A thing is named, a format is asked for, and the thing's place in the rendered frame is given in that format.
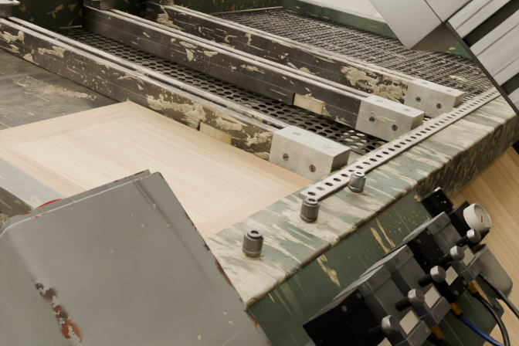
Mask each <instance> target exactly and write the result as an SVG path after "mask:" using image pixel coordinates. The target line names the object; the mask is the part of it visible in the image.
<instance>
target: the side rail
mask: <svg viewBox="0 0 519 346"><path fill-rule="evenodd" d="M283 8H288V9H291V10H294V11H297V12H302V13H305V14H308V15H313V16H317V17H320V18H322V19H328V20H331V21H334V22H339V23H342V24H345V25H350V26H354V27H356V28H359V29H364V30H368V31H371V32H376V33H379V34H382V35H385V36H390V37H393V38H397V39H399V38H398V37H397V35H396V34H395V33H394V32H393V31H392V29H391V28H390V27H389V25H388V24H387V23H386V21H385V20H384V19H383V18H379V17H376V16H373V15H368V14H365V13H361V12H356V11H352V10H349V9H346V8H341V7H337V6H334V5H329V4H325V3H322V2H317V1H314V0H283ZM446 52H448V53H452V54H456V55H458V56H464V57H466V58H470V59H472V58H471V57H470V55H469V54H468V52H467V51H466V50H465V49H464V48H463V47H462V45H461V44H460V43H459V42H457V43H456V44H455V45H453V46H452V47H450V48H449V49H448V50H447V51H446Z"/></svg>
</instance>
